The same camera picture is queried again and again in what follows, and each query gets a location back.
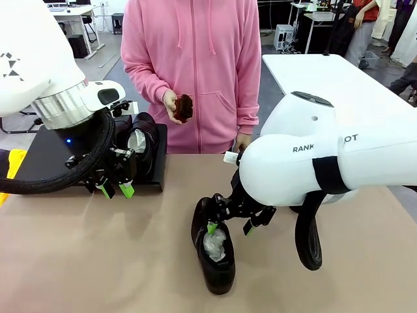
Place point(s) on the black computer tower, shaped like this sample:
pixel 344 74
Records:
pixel 78 45

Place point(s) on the bystander in dark trousers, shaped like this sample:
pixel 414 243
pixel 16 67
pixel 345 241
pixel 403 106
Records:
pixel 404 78

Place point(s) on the person left hand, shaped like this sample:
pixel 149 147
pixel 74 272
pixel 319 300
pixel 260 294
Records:
pixel 241 141

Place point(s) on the grey plastic bin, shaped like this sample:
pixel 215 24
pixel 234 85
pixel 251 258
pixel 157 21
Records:
pixel 369 60

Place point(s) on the black metal shoe stand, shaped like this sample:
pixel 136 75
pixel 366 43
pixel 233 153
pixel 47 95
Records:
pixel 159 176
pixel 49 153

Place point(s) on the person right forearm pink sleeve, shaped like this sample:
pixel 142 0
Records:
pixel 140 78

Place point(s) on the background table white frame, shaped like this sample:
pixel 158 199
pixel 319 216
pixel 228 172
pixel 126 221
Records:
pixel 317 32

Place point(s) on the small black stool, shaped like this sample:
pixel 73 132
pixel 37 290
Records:
pixel 117 23

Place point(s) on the large white table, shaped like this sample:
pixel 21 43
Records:
pixel 342 75

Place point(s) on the brown shoe brush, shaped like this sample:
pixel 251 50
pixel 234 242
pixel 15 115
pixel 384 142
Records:
pixel 184 107

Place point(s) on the person torso pink hoodie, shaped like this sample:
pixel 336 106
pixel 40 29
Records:
pixel 195 32

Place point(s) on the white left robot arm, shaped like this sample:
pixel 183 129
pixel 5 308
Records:
pixel 32 65

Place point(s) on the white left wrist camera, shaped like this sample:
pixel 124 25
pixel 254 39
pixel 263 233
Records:
pixel 133 107

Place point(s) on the white computer tower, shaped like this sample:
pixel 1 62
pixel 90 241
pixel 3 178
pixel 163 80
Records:
pixel 283 36

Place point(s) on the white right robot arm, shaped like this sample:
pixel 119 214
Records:
pixel 358 156

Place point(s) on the white office desk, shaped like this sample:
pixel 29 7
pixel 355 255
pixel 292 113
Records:
pixel 75 11

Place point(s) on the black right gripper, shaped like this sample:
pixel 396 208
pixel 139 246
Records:
pixel 242 205

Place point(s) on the person right hand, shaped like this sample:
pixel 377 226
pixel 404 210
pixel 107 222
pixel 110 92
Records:
pixel 169 101

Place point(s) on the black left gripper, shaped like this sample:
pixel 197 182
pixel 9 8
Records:
pixel 75 143

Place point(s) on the person left forearm pink sleeve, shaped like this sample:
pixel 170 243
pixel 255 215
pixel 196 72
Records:
pixel 251 117

